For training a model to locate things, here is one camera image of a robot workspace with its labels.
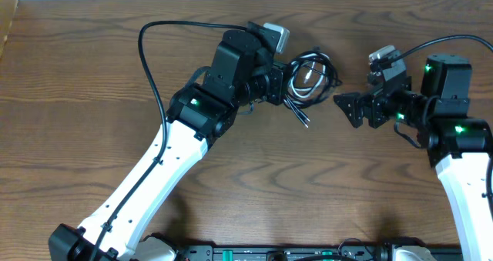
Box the left camera black cable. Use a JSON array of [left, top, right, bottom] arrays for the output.
[[86, 20, 250, 261]]

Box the cardboard panel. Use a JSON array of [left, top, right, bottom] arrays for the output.
[[0, 0, 18, 55]]

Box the right camera black cable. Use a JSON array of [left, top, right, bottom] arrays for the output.
[[369, 34, 493, 72]]

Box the camera black cable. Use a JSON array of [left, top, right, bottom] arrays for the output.
[[369, 34, 493, 72], [86, 20, 250, 261]]

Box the black usb cable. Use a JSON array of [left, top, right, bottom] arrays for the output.
[[283, 47, 343, 129]]

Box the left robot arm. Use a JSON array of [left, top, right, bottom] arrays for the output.
[[49, 23, 290, 260]]

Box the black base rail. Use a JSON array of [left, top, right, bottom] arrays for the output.
[[166, 237, 463, 261]]

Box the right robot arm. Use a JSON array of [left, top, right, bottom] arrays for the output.
[[334, 52, 492, 260]]

